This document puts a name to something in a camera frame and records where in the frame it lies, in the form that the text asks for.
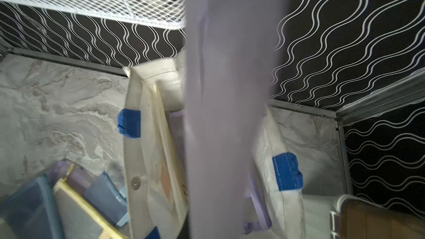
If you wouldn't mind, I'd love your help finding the purple trim pouch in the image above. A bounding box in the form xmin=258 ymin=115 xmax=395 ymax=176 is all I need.
xmin=184 ymin=0 xmax=284 ymax=239
xmin=242 ymin=172 xmax=272 ymax=235

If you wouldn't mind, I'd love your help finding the yellow trim mesh pouch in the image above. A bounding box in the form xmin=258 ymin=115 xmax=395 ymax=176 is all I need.
xmin=152 ymin=85 xmax=188 ymax=208

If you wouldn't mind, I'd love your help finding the brown lid storage box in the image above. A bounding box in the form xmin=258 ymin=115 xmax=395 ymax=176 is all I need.
xmin=303 ymin=194 xmax=425 ymax=239

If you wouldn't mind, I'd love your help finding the blue trim pouch rear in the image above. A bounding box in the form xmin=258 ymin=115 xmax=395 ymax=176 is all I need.
xmin=1 ymin=174 xmax=64 ymax=239

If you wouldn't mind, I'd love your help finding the white canvas tote bag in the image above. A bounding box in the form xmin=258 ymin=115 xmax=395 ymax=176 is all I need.
xmin=118 ymin=52 xmax=307 ymax=239

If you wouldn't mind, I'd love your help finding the small purple mesh pouch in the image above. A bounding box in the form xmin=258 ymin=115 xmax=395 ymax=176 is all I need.
xmin=43 ymin=158 xmax=95 ymax=196

